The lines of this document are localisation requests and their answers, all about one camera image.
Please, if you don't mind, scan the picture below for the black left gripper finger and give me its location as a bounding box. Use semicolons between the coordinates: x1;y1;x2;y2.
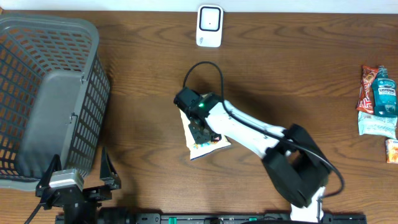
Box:
99;147;120;184
35;154;61;190

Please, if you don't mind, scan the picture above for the yellow snack bag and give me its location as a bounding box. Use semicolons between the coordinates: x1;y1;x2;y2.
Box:
180;93;231;160

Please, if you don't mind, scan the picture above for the red chocolate bar wrapper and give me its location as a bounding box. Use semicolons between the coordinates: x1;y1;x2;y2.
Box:
356;65;378;114

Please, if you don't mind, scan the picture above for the white teal wipes pack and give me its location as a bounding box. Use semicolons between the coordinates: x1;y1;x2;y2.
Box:
358;111;397;139

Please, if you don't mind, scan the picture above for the teal mouthwash bottle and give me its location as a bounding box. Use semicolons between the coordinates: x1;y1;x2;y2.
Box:
372;65;397;118

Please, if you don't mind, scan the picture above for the orange tissue pack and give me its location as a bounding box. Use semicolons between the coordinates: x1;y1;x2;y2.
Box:
386;139;398;164

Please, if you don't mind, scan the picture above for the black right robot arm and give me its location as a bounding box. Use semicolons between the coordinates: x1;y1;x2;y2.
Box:
179;92;332;223

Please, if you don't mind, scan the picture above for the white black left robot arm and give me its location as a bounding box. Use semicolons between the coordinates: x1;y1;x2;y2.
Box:
25;148;136;224

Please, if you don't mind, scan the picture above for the white barcode scanner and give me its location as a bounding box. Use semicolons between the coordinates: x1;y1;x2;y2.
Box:
196;4;224;48

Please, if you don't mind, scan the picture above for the grey plastic basket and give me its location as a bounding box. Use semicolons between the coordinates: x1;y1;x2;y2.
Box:
1;14;110;191

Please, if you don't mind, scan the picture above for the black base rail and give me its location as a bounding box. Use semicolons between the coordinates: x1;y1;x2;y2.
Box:
127;213;368;224

